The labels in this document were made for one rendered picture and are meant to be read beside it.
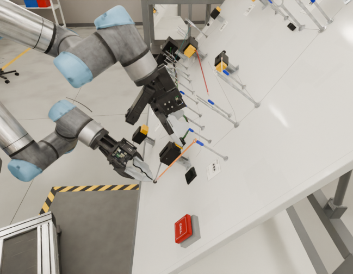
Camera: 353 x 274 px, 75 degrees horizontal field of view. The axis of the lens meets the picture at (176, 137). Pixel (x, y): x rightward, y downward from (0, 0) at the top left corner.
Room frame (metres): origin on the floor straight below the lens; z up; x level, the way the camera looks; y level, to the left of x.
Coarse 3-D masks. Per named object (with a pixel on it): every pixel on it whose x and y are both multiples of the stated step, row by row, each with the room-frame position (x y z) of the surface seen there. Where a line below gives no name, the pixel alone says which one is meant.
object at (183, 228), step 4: (184, 216) 0.32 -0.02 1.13; (188, 216) 0.31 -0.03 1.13; (180, 220) 0.32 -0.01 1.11; (184, 220) 0.31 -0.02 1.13; (188, 220) 0.30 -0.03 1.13; (176, 224) 0.31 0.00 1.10; (180, 224) 0.31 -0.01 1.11; (184, 224) 0.30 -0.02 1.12; (188, 224) 0.29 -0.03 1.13; (176, 228) 0.30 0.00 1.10; (180, 228) 0.29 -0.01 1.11; (184, 228) 0.29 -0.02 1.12; (188, 228) 0.28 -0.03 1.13; (176, 232) 0.29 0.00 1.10; (180, 232) 0.29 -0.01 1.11; (184, 232) 0.28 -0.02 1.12; (188, 232) 0.27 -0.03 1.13; (176, 236) 0.28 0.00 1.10; (180, 236) 0.28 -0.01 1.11; (184, 236) 0.27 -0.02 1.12; (188, 236) 0.27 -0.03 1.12; (176, 240) 0.27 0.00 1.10; (180, 240) 0.27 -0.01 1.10
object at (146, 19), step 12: (144, 0) 1.46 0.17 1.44; (156, 0) 1.46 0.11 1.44; (168, 0) 1.47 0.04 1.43; (180, 0) 1.47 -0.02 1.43; (192, 0) 1.47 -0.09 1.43; (204, 0) 1.47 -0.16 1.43; (216, 0) 1.48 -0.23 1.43; (144, 12) 1.46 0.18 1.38; (144, 24) 1.46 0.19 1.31; (144, 36) 1.46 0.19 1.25
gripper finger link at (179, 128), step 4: (172, 116) 0.51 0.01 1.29; (168, 120) 0.51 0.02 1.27; (172, 120) 0.50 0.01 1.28; (176, 120) 0.50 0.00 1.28; (172, 124) 0.50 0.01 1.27; (176, 124) 0.50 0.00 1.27; (180, 124) 0.50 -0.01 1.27; (184, 124) 0.50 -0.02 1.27; (188, 124) 0.50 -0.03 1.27; (172, 128) 0.49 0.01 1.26; (176, 128) 0.49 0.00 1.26; (180, 128) 0.49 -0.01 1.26; (184, 128) 0.49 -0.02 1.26; (188, 128) 0.50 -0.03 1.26; (176, 132) 0.49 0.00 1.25; (180, 132) 0.49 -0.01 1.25; (184, 132) 0.49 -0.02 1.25; (172, 136) 0.48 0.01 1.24; (176, 136) 0.48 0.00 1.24; (180, 136) 0.49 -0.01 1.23; (176, 140) 0.48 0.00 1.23; (180, 140) 0.50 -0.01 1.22; (180, 144) 0.48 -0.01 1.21
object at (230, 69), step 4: (224, 52) 0.79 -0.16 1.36; (220, 56) 0.74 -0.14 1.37; (224, 56) 0.74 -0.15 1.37; (216, 60) 0.74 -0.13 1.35; (220, 60) 0.72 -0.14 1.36; (224, 60) 0.72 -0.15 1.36; (216, 64) 0.72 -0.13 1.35; (228, 64) 0.74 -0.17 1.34; (228, 68) 0.75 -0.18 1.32; (232, 68) 0.73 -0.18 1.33; (236, 68) 0.74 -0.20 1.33; (228, 72) 0.74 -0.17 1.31; (232, 72) 0.74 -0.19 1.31; (228, 76) 0.74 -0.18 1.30
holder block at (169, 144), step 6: (168, 144) 0.53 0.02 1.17; (162, 150) 0.53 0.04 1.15; (168, 150) 0.51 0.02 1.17; (174, 150) 0.50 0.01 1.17; (180, 150) 0.52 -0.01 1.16; (162, 156) 0.51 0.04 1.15; (168, 156) 0.50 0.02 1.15; (174, 156) 0.50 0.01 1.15; (162, 162) 0.49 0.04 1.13; (168, 162) 0.50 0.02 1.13
